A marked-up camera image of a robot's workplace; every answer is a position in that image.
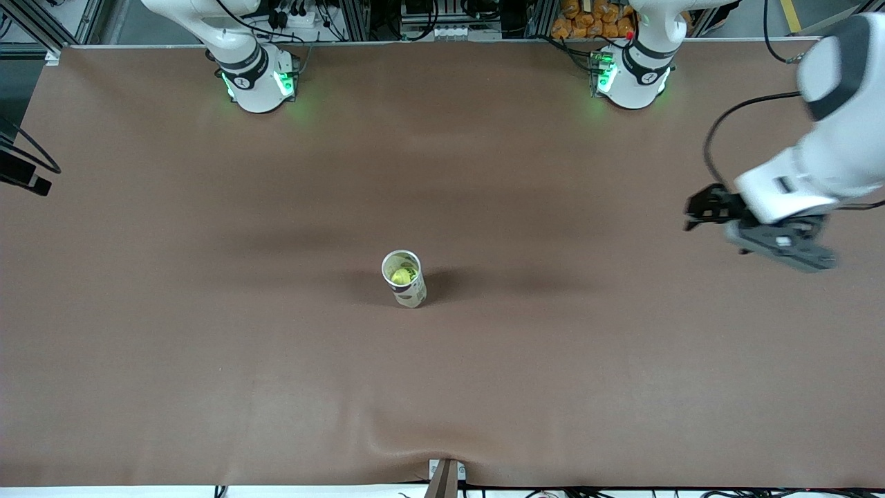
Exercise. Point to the aluminium rack post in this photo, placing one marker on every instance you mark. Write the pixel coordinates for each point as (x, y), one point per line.
(356, 21)

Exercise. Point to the long white power strip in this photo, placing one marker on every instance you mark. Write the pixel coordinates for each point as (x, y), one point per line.
(456, 32)

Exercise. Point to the orange packaged goods pile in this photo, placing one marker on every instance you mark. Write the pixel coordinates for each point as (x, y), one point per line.
(588, 21)

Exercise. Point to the white power strip with plugs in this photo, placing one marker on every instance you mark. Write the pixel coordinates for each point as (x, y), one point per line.
(304, 19)

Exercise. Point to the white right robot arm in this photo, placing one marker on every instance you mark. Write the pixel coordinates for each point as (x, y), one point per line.
(256, 90)

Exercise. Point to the yellow tennis ball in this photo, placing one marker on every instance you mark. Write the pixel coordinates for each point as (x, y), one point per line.
(402, 277)

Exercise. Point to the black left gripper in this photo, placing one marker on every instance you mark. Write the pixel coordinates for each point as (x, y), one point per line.
(719, 205)

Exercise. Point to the aluminium frame profile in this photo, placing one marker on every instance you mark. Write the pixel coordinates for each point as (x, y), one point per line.
(41, 31)

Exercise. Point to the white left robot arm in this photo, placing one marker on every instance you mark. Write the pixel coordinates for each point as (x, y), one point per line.
(830, 159)

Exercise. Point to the white blue tennis ball can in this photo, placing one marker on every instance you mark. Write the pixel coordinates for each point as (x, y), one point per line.
(413, 296)

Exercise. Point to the brown table mat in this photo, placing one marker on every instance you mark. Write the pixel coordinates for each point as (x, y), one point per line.
(442, 387)

